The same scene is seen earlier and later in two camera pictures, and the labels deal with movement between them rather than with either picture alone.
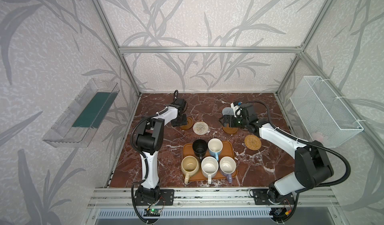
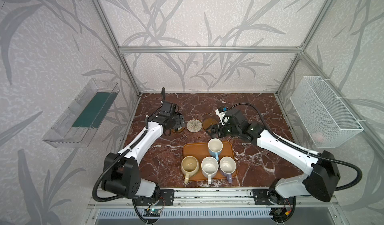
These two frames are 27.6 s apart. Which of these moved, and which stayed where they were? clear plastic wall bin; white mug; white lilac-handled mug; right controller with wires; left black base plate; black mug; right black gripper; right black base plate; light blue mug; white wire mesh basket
Moved: black mug; right black gripper
Stayed: light blue mug; white lilac-handled mug; right black base plate; left black base plate; white mug; clear plastic wall bin; white wire mesh basket; right controller with wires
